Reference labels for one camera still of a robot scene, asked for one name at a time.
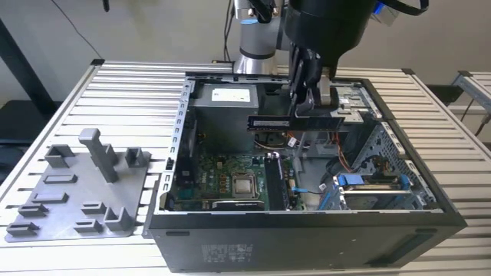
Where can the black desk frame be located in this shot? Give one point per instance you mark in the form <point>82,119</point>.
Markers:
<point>22,120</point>

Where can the grey parts rack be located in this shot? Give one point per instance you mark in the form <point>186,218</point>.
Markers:
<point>76,195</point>

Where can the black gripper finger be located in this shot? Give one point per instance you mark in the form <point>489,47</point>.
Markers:
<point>310,74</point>

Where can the CPU socket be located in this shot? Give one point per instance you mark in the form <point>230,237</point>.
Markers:
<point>241,175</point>

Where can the black graphics card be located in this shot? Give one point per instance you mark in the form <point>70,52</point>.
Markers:
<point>237,205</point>

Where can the silver power supply unit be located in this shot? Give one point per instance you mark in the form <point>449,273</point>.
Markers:
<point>221,126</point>

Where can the silver CPU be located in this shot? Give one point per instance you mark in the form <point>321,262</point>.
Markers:
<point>242,186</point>

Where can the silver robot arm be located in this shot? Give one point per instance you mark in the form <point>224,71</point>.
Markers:
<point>252,43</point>

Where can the hard disk in blue carrier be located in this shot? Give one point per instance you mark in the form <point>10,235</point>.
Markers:
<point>368,189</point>

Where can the blue plastic wrist mount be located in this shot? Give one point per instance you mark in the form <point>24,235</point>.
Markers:
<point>377,7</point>

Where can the slatted metal side table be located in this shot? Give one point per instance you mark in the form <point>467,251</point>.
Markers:
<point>475,86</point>

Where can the black RAM stick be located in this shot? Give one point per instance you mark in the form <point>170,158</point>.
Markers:
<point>276,184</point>
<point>268,123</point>

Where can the silver metal mount bracket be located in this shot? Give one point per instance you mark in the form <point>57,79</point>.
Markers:
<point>329,92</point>

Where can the metal drive cage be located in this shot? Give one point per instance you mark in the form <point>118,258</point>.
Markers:
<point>350,100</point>

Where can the black PC case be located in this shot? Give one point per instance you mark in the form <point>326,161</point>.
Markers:
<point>268,244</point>

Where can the green motherboard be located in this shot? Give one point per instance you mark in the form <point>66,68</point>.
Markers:
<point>214,172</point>

